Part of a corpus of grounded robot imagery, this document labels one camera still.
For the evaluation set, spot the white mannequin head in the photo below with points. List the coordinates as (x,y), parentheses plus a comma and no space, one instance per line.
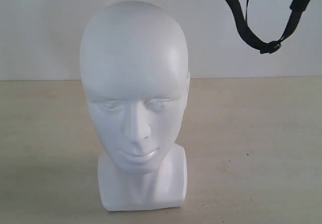
(134,71)

